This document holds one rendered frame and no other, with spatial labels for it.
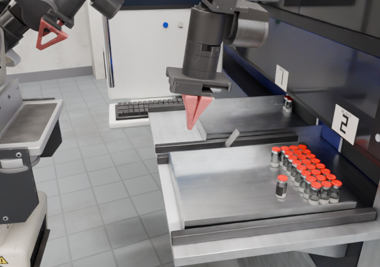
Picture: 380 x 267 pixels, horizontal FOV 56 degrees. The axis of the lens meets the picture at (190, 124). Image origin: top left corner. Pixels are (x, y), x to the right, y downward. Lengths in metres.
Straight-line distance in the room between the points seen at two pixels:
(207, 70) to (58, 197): 1.94
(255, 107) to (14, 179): 0.81
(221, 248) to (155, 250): 1.28
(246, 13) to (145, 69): 0.97
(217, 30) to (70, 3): 0.46
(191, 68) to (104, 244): 1.54
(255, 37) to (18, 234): 0.64
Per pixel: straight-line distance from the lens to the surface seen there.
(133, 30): 1.47
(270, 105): 1.28
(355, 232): 0.76
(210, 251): 0.66
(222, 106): 1.23
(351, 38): 0.82
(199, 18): 0.56
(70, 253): 2.01
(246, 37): 0.59
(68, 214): 2.26
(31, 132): 0.76
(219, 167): 0.88
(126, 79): 1.52
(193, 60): 0.57
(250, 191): 0.81
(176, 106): 1.20
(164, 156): 0.89
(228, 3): 0.54
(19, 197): 0.74
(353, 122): 0.82
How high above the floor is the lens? 1.34
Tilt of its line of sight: 25 degrees down
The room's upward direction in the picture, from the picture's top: straight up
